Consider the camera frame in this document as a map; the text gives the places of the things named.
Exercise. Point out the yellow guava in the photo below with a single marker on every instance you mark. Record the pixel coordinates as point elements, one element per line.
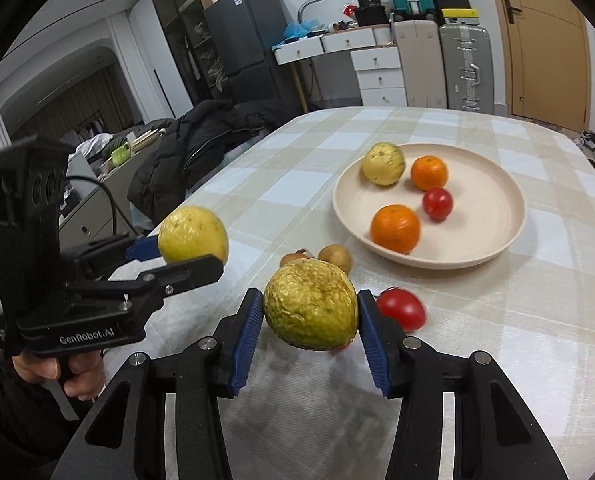
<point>192,232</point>
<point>383,163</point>

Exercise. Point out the large orange mandarin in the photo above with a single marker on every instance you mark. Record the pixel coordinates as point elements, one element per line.
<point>395,228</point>

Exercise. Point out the grey drawer cabinet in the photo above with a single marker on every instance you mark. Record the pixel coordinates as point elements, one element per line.
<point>92,210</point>

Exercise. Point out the red cherry tomato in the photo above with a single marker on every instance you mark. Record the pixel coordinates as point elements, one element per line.
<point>401,308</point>
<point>437,203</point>

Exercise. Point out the cream round plate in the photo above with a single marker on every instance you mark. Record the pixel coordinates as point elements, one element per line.
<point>477,210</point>

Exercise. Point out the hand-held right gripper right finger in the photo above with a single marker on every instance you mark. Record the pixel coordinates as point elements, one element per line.
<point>377,350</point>

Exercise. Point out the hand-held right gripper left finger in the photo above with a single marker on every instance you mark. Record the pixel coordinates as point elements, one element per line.
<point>245,345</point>

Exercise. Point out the white desk with drawers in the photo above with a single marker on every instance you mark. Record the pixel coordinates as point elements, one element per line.
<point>347,40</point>

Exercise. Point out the black puffer jacket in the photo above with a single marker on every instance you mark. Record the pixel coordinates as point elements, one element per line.
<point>202,150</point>

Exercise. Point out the dark shelf unit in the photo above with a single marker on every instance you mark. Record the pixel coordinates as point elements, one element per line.
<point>187,45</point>

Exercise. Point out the silver suitcase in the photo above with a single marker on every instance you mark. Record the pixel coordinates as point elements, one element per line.
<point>467,67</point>

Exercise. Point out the small orange mandarin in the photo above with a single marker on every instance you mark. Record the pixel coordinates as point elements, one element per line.
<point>429,172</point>

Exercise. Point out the person's left hand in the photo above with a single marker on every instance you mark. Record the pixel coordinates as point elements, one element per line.
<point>84,375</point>

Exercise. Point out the person's left forearm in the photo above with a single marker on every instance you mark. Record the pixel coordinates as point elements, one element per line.
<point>17,425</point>

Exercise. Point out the blue plastic bag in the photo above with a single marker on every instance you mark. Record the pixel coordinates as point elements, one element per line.
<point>300,30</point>

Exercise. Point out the wrinkled yellow-green guava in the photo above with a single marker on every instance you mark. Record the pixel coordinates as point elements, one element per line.
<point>311,305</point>

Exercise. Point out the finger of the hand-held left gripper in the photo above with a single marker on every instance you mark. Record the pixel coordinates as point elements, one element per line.
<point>145,249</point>
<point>187,272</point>

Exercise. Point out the wooden door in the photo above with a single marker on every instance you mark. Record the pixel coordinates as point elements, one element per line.
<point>542,50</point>

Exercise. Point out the dark grey fridge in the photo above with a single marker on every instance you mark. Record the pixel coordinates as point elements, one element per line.
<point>250,45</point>

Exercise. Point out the white drawer cabinet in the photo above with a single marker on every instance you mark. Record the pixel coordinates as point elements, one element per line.
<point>380,77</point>

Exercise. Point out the beige suitcase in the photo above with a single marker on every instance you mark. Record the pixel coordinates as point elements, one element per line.
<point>420,65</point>

